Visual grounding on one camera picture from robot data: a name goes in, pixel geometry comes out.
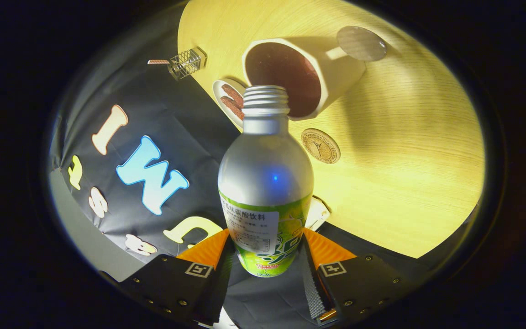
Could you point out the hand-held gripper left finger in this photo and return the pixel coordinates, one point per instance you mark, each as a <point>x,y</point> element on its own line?
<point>217,292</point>

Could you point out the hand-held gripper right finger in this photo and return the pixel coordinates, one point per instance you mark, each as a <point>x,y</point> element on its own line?
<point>312,292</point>

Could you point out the silver bottle with green label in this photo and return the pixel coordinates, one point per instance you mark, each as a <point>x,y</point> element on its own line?
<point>265,173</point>

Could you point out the round cork coaster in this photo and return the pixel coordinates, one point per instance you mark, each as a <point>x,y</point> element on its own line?
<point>320,145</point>

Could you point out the white toaster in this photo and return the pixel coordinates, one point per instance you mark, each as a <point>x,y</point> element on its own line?
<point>318,212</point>

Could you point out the wooden table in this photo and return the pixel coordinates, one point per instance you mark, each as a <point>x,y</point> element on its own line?
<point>404,160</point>

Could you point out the black backdrop cloth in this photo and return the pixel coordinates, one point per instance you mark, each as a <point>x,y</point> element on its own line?
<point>176,114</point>

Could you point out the brown meat piece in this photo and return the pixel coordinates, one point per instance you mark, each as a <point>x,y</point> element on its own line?
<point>232,107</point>
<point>233,93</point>

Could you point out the white oval plate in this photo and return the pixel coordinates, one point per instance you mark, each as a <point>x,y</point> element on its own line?
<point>217,91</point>

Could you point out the pink straw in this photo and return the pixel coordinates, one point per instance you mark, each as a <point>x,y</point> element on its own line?
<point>159,61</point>

